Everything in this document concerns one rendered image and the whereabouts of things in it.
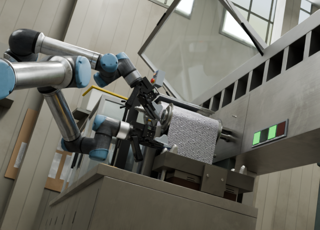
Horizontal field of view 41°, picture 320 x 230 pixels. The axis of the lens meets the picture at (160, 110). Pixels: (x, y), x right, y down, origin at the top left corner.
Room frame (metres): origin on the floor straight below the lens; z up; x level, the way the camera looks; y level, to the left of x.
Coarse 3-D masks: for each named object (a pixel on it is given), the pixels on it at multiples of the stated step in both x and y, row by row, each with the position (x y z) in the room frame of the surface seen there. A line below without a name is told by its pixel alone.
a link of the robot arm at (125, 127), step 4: (120, 124) 1.85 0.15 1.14; (124, 124) 1.80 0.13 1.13; (128, 124) 1.80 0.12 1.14; (120, 128) 1.79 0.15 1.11; (124, 128) 1.79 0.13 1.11; (128, 128) 1.80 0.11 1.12; (120, 132) 1.80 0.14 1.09; (124, 132) 1.80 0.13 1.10; (128, 132) 1.80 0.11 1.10; (120, 136) 1.81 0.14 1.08; (124, 136) 1.81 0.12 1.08
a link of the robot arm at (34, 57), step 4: (8, 48) 1.80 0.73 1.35; (4, 52) 1.80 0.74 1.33; (8, 52) 1.78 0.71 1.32; (12, 52) 1.77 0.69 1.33; (4, 56) 1.80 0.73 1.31; (8, 56) 1.78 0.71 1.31; (12, 56) 1.78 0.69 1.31; (16, 56) 1.78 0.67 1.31; (20, 56) 1.78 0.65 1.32; (24, 56) 1.78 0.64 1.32; (28, 56) 1.79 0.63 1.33; (32, 56) 1.81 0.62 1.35; (36, 56) 1.85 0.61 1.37; (8, 60) 1.79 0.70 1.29; (12, 60) 1.79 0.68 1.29; (16, 60) 1.79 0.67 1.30; (20, 60) 1.79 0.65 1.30; (24, 60) 1.80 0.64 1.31; (28, 60) 1.82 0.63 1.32; (32, 60) 1.85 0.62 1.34; (36, 60) 1.89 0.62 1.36
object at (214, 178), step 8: (208, 168) 1.70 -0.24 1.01; (216, 168) 1.70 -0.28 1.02; (208, 176) 1.69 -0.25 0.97; (216, 176) 1.71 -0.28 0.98; (224, 176) 1.71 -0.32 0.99; (200, 184) 1.70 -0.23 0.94; (208, 184) 1.70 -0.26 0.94; (216, 184) 1.71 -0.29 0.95; (224, 184) 1.72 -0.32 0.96; (208, 192) 1.70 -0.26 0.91; (216, 192) 1.71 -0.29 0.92
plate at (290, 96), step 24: (288, 72) 1.56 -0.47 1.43; (312, 72) 1.40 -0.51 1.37; (264, 96) 1.72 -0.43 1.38; (288, 96) 1.54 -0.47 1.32; (312, 96) 1.38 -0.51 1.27; (240, 120) 1.91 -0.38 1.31; (264, 120) 1.69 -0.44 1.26; (288, 120) 1.51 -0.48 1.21; (312, 120) 1.37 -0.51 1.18; (216, 144) 2.14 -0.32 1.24; (240, 144) 1.87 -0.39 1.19; (264, 144) 1.66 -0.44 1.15; (288, 144) 1.57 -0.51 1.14; (312, 144) 1.50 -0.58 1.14; (264, 168) 2.00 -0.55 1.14; (288, 168) 1.90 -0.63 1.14
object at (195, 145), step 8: (176, 128) 1.88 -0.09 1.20; (184, 128) 1.89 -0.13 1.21; (168, 136) 1.88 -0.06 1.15; (176, 136) 1.88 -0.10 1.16; (184, 136) 1.89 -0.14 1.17; (192, 136) 1.90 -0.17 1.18; (200, 136) 1.91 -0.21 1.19; (208, 136) 1.92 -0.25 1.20; (168, 144) 1.88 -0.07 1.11; (176, 144) 1.89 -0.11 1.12; (184, 144) 1.90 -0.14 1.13; (192, 144) 1.90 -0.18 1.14; (200, 144) 1.91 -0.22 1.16; (208, 144) 1.92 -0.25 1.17; (184, 152) 1.90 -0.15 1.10; (192, 152) 1.91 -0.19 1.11; (200, 152) 1.92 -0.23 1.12; (208, 152) 1.92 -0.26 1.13; (200, 160) 1.92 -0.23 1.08; (208, 160) 1.93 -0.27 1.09
